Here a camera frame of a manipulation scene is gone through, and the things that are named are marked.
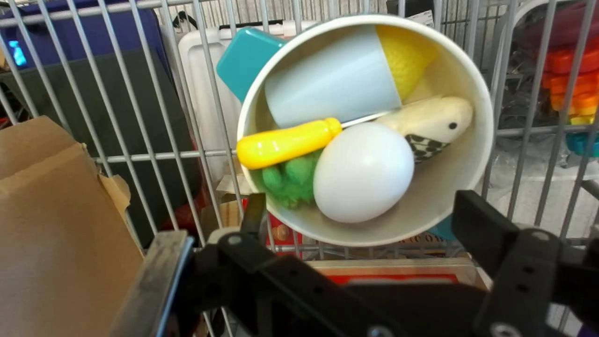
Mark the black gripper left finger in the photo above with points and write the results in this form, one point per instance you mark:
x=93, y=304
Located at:
x=258, y=218

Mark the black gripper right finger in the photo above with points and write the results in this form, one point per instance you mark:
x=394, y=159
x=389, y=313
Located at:
x=499, y=249

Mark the green plush toy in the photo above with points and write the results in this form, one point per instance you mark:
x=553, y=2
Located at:
x=287, y=180

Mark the yellow toy screwdriver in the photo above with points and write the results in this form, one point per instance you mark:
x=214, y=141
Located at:
x=287, y=143

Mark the wooden box with red drawer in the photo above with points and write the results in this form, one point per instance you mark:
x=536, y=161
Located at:
x=400, y=277

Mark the white striped plush toy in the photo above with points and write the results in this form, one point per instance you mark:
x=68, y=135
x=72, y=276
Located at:
x=437, y=118

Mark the light blue plastic cup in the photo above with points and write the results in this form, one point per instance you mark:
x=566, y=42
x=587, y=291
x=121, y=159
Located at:
x=331, y=81

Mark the rainbow stacking toy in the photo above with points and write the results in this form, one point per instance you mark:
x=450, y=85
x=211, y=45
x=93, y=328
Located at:
x=572, y=86

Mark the cardboard box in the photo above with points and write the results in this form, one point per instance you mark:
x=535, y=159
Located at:
x=57, y=236

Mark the yellow plastic toy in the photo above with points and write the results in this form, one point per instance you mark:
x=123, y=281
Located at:
x=405, y=57

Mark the dark blue bucket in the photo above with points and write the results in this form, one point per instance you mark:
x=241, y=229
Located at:
x=82, y=75

